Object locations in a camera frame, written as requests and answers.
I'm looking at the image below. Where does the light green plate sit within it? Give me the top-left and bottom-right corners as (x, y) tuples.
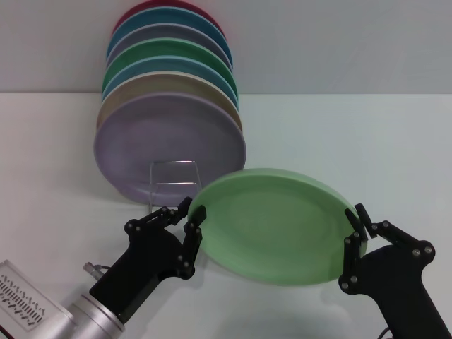
(186, 168), (364, 287)

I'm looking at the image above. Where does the light blue plate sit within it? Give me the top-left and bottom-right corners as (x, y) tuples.
(101, 56), (240, 110)

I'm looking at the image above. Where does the left gripper cable with plug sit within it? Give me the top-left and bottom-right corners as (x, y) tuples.
(83, 261), (109, 280)

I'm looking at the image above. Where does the dark green plate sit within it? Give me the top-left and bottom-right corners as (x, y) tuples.
(102, 37), (237, 95)

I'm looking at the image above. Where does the crimson red plate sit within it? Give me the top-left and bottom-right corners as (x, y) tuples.
(112, 0), (227, 40)

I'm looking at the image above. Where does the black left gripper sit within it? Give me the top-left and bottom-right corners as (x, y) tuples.
(88, 196), (208, 324)

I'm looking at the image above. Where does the lilac purple plate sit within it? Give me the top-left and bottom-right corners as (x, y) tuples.
(93, 92), (247, 208)

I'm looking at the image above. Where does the metal wire plate rack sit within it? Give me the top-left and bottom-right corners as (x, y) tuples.
(147, 160), (203, 213)

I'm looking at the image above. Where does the beige plate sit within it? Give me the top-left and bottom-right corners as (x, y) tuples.
(95, 71), (244, 135)

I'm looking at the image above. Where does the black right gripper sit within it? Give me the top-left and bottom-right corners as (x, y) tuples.
(338, 203), (452, 339)

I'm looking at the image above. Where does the teal blue plate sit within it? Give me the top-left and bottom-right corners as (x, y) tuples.
(106, 6), (234, 70)

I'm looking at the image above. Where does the grey lavender plate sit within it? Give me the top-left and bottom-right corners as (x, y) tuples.
(105, 23), (232, 68)

